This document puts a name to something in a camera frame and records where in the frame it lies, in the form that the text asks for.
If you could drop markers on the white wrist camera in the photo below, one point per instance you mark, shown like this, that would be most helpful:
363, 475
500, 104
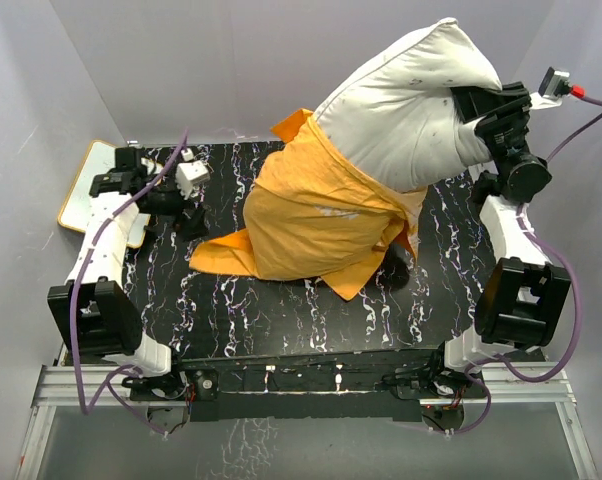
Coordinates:
190, 173
554, 86

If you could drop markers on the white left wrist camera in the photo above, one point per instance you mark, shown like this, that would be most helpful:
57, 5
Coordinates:
190, 173

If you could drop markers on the white pillow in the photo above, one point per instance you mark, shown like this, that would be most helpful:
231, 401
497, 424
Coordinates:
394, 117

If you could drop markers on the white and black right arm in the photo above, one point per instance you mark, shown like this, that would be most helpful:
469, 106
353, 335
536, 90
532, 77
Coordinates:
522, 301

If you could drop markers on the orange cartoon print pillowcase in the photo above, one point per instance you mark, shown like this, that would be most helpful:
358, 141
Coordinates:
311, 213

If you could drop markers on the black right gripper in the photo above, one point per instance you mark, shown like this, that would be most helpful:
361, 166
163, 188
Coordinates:
497, 108

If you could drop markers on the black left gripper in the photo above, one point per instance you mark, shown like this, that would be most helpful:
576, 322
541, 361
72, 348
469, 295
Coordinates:
193, 226

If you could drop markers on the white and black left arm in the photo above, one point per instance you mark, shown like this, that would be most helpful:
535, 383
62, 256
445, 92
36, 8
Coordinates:
92, 312

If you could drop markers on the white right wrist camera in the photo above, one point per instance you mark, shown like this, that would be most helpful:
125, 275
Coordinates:
554, 86

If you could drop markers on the aluminium table frame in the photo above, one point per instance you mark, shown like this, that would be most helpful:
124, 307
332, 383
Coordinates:
100, 385

